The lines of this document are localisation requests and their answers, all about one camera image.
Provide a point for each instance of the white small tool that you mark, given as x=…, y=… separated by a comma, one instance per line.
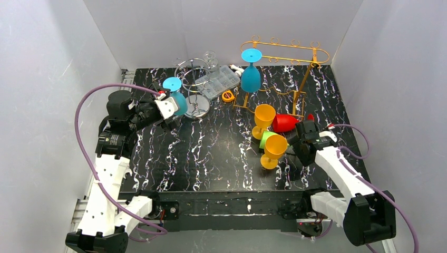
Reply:
x=239, y=69

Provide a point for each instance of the orange plastic goblet far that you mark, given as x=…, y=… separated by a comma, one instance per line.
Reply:
x=264, y=116

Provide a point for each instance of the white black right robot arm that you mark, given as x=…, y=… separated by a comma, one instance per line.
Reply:
x=366, y=215

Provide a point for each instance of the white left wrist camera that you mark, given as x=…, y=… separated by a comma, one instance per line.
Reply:
x=167, y=104

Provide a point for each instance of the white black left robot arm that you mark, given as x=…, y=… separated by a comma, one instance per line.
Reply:
x=105, y=225

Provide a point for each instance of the blue plastic goblet back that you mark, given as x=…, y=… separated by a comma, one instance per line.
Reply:
x=250, y=79

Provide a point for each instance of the clear glass wine glass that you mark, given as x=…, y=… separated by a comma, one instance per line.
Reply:
x=212, y=61

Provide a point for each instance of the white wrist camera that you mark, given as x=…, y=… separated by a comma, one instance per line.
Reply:
x=167, y=104
x=328, y=132

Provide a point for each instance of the blue plastic goblet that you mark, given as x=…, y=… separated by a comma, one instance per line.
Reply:
x=250, y=79
x=174, y=84

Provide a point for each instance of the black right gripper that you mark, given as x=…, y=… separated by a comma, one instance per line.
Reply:
x=300, y=138

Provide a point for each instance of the orange plastic goblet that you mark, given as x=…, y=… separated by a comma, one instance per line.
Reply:
x=274, y=148
x=264, y=116

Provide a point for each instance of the chrome spiral glass rack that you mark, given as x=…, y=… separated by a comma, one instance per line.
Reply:
x=193, y=75

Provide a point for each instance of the gold wire glass rack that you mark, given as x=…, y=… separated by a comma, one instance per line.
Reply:
x=284, y=70

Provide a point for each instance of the yellow tape measure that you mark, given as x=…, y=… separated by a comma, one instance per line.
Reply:
x=228, y=96

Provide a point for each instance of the orange plastic goblet near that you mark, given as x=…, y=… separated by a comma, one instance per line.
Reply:
x=274, y=148

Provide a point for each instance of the red plastic goblet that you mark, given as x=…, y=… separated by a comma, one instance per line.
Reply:
x=285, y=123

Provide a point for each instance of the clear plastic parts box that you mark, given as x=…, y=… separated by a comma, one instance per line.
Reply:
x=222, y=80

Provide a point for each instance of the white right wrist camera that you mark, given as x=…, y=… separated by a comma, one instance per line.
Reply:
x=328, y=132

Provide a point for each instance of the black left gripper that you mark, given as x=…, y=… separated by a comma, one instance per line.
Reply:
x=162, y=118

